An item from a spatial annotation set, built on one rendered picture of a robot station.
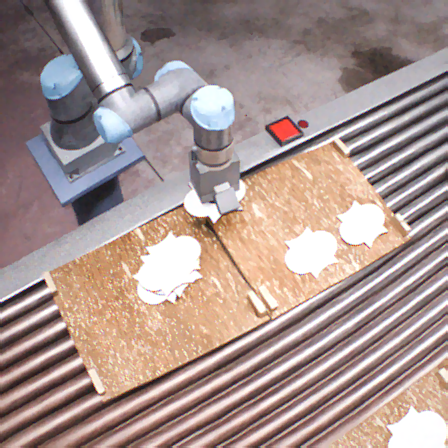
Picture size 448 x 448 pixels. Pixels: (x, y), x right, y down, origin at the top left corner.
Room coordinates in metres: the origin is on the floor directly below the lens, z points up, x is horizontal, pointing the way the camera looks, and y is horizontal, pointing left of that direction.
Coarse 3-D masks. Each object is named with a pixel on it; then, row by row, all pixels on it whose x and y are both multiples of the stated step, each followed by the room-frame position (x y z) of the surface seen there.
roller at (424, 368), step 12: (444, 348) 0.42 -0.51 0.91; (432, 360) 0.39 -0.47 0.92; (420, 372) 0.36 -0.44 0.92; (396, 384) 0.34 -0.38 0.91; (408, 384) 0.33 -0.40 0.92; (384, 396) 0.31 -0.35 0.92; (396, 396) 0.31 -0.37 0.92; (372, 408) 0.28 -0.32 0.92; (348, 420) 0.26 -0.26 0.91; (360, 420) 0.26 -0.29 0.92; (336, 432) 0.23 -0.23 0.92; (312, 444) 0.21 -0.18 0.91; (324, 444) 0.21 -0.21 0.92
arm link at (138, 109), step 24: (48, 0) 0.89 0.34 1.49; (72, 0) 0.89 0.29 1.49; (72, 24) 0.85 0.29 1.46; (96, 24) 0.86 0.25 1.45; (72, 48) 0.82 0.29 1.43; (96, 48) 0.81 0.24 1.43; (96, 72) 0.77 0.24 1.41; (120, 72) 0.78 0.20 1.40; (96, 96) 0.75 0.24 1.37; (120, 96) 0.74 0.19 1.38; (144, 96) 0.75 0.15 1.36; (96, 120) 0.71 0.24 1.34; (120, 120) 0.69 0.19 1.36; (144, 120) 0.71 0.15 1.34
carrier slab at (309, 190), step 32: (288, 160) 0.93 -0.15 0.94; (320, 160) 0.93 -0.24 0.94; (256, 192) 0.83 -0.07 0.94; (288, 192) 0.83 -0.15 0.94; (320, 192) 0.83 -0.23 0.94; (352, 192) 0.83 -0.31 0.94; (224, 224) 0.74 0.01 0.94; (256, 224) 0.74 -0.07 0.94; (288, 224) 0.74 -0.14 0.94; (320, 224) 0.74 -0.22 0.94; (384, 224) 0.74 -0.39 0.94; (256, 256) 0.65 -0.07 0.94; (352, 256) 0.65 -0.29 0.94; (256, 288) 0.57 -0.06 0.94; (288, 288) 0.57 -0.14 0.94; (320, 288) 0.57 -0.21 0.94
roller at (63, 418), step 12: (432, 192) 0.85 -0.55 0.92; (444, 192) 0.85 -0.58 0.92; (408, 204) 0.82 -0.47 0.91; (420, 204) 0.81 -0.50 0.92; (432, 204) 0.82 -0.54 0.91; (408, 216) 0.78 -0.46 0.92; (96, 396) 0.31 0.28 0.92; (120, 396) 0.32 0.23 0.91; (72, 408) 0.28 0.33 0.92; (84, 408) 0.28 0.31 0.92; (96, 408) 0.28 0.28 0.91; (48, 420) 0.25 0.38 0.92; (60, 420) 0.25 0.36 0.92; (72, 420) 0.25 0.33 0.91; (24, 432) 0.22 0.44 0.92; (36, 432) 0.22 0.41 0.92; (48, 432) 0.22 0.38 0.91; (0, 444) 0.19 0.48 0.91; (12, 444) 0.19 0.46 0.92; (24, 444) 0.19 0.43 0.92; (36, 444) 0.20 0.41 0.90
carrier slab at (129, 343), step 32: (160, 224) 0.74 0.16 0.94; (192, 224) 0.74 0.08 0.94; (96, 256) 0.65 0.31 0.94; (128, 256) 0.65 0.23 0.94; (224, 256) 0.65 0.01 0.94; (64, 288) 0.56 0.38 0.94; (96, 288) 0.56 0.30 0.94; (128, 288) 0.57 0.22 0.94; (192, 288) 0.57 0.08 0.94; (224, 288) 0.57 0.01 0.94; (64, 320) 0.48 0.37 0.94; (96, 320) 0.48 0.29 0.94; (128, 320) 0.49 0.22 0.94; (160, 320) 0.49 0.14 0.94; (192, 320) 0.49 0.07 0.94; (224, 320) 0.49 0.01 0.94; (256, 320) 0.49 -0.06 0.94; (96, 352) 0.41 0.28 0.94; (128, 352) 0.41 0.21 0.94; (160, 352) 0.41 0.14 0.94; (192, 352) 0.42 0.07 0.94; (128, 384) 0.34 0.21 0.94
